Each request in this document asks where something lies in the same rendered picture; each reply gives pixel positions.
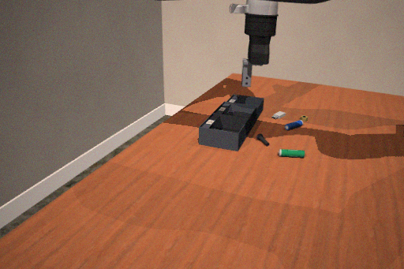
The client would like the blue aa battery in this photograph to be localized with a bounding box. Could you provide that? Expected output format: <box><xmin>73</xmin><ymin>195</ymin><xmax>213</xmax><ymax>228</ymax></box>
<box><xmin>285</xmin><ymin>120</ymin><xmax>303</xmax><ymax>130</ymax></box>

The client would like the black bolt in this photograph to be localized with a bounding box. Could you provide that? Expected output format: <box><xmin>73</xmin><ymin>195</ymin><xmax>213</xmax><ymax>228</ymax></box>
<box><xmin>256</xmin><ymin>133</ymin><xmax>269</xmax><ymax>146</ymax></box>

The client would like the green aa battery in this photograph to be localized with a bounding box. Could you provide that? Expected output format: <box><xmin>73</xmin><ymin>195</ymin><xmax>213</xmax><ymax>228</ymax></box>
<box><xmin>279</xmin><ymin>149</ymin><xmax>305</xmax><ymax>158</ymax></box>

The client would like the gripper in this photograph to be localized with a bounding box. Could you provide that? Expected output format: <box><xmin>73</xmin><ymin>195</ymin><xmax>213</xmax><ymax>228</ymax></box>
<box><xmin>230</xmin><ymin>0</ymin><xmax>278</xmax><ymax>87</ymax></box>

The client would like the grey usb stick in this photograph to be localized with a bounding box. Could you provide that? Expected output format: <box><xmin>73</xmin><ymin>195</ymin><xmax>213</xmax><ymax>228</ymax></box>
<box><xmin>272</xmin><ymin>111</ymin><xmax>286</xmax><ymax>119</ymax></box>

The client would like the dark grey rack of three bins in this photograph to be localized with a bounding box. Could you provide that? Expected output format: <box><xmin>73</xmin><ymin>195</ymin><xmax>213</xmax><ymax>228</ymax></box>
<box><xmin>199</xmin><ymin>95</ymin><xmax>264</xmax><ymax>151</ymax></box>

